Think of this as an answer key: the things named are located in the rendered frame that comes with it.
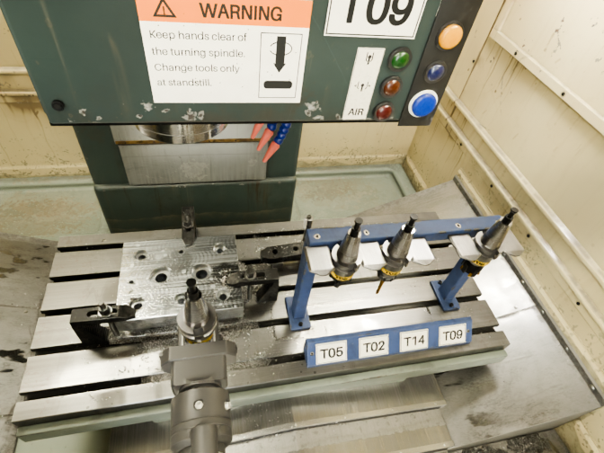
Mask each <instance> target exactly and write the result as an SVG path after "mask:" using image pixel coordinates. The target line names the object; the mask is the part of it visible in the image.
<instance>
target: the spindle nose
mask: <svg viewBox="0 0 604 453"><path fill-rule="evenodd" d="M227 125H228V124H196V125H135V127H136V128H137V129H138V130H139V131H140V132H141V133H142V134H144V135H145V136H147V137H149V138H152V139H154V140H157V141H160V142H164V143H169V144H193V143H198V142H201V141H205V140H208V139H210V138H213V137H215V136H216V135H217V134H219V133H220V132H222V131H223V130H224V129H225V128H226V127H227Z"/></svg>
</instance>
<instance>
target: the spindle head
mask: <svg viewBox="0 0 604 453"><path fill-rule="evenodd" d="M312 1H313V4H312V12H311V19H310V26H309V33H308V40H307V47H306V61H305V68H304V74H303V82H302V89H301V96H300V102H154V97H153V93H152V87H151V83H150V77H149V73H148V68H147V59H146V53H145V49H144V43H143V39H142V33H141V29H140V23H139V19H138V9H137V4H136V0H0V9H1V11H2V14H3V16H4V19H5V21H6V23H7V26H8V28H9V30H10V32H11V34H12V36H13V40H14V42H15V45H16V47H17V49H18V51H19V53H20V56H21V58H22V62H23V64H24V65H25V68H26V70H27V72H28V75H29V77H30V79H31V82H32V84H33V87H34V89H35V91H36V94H37V95H38V98H39V100H40V104H41V106H42V108H43V110H44V112H45V113H46V114H47V117H48V119H49V124H50V126H118V125H196V124H273V123H351V122H379V121H376V120H374V118H373V115H372V112H373V110H374V108H375V107H376V106H377V105H378V104H379V103H381V102H391V103H392V104H393V105H394V106H395V112H394V114H393V116H392V117H391V118H390V119H389V120H386V121H382V122H399V120H400V117H401V114H402V111H403V109H404V105H405V102H406V99H407V96H408V94H409V92H410V89H411V86H412V83H413V80H414V77H415V74H416V71H417V68H418V66H419V64H420V61H421V58H422V53H423V51H424V49H425V46H426V43H427V40H428V38H429V36H430V33H431V28H432V25H433V23H434V21H435V18H436V14H437V11H438V9H439V7H440V2H441V0H427V1H426V4H425V6H424V9H423V12H422V17H421V19H420V22H419V25H418V28H417V32H416V34H415V37H414V39H391V38H368V37H345V36H324V27H325V20H326V15H327V8H328V3H329V0H312ZM400 47H406V48H408V49H409V50H411V52H412V55H413V58H412V61H411V63H410V65H409V66H408V67H407V68H406V69H405V70H403V71H401V72H393V71H391V70H390V69H389V67H388V65H387V60H388V57H389V55H390V54H391V53H392V52H393V51H394V50H395V49H397V48H400ZM358 48H379V49H385V53H384V56H383V59H382V62H381V66H380V69H379V72H378V76H377V81H376V84H375V88H374V92H373V94H372V98H371V101H370V105H369V110H368V114H367V117H366V119H365V120H342V115H343V111H344V107H345V103H346V99H347V94H348V91H349V87H350V82H351V75H352V71H353V67H354V63H355V59H356V55H357V51H358ZM389 76H399V77H400V78H401V79H402V81H403V88H402V90H401V92H400V93H399V94H398V95H397V96H395V97H393V98H385V97H383V96H382V95H381V93H380V91H379V87H380V85H381V83H382V82H383V81H384V80H385V79H386V78H388V77H389Z"/></svg>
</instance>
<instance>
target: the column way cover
mask: <svg viewBox="0 0 604 453"><path fill-rule="evenodd" d="M110 127H111V133H112V135H113V139H114V142H115V144H116V145H117V144H118V145H119V149H120V154H121V157H122V161H123V164H124V167H125V170H126V174H127V176H128V180H129V185H139V184H160V183H182V182H221V181H243V180H265V178H266V164H267V161H266V162H265V163H264V162H263V161H262V160H263V158H264V156H265V154H266V152H267V150H268V142H269V141H270V140H271V139H269V140H268V141H267V143H266V144H265V145H264V146H263V148H262V149H261V150H260V151H258V150H257V147H258V145H259V142H260V140H261V138H262V134H263V132H264V130H265V129H267V124H263V126H262V128H261V129H260V131H259V132H258V134H257V135H256V137H255V138H254V139H252V138H251V135H252V132H253V127H254V124H228V125H227V126H226V128H225V129H224V130H223V131H222V132H220V133H219V134H217V135H216V136H215V137H213V138H210V139H208V140H205V141H201V142H198V143H193V144H169V143H164V142H160V141H157V140H154V139H152V138H149V137H147V136H145V135H144V134H142V133H141V132H140V131H139V130H138V129H137V128H136V127H135V125H118V126H110Z"/></svg>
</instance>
